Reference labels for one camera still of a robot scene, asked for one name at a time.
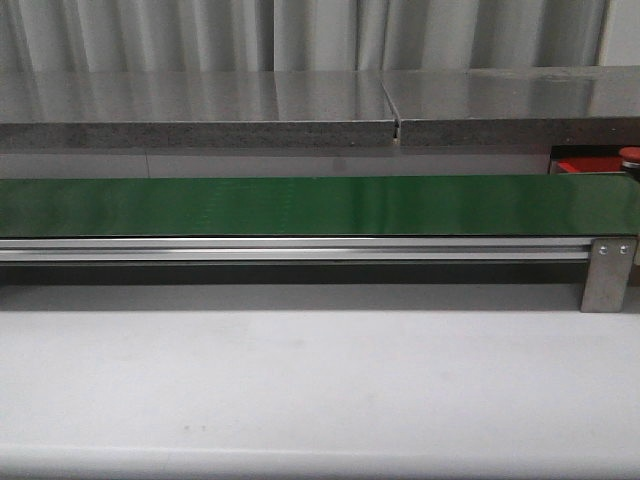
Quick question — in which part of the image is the aluminium conveyor side rail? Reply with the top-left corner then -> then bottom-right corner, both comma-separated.
1,237 -> 593,263

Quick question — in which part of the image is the left grey stone slab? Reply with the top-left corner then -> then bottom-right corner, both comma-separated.
1,71 -> 396,149

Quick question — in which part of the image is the red mushroom push button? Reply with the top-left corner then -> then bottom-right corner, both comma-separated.
618,146 -> 640,181

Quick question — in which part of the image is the red plastic bin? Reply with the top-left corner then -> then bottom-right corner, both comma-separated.
555,157 -> 622,174

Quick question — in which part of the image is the steel conveyor support bracket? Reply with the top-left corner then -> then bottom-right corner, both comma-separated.
580,237 -> 638,313

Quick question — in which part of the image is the right grey stone slab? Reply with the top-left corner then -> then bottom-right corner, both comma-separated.
382,66 -> 639,147

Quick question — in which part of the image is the green conveyor belt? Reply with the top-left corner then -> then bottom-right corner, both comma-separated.
1,174 -> 639,238

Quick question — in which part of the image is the grey pleated curtain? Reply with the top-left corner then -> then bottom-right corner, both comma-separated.
1,1 -> 609,72

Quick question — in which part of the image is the grey stone slab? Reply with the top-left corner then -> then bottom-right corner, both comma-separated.
1,71 -> 396,149
382,66 -> 639,147

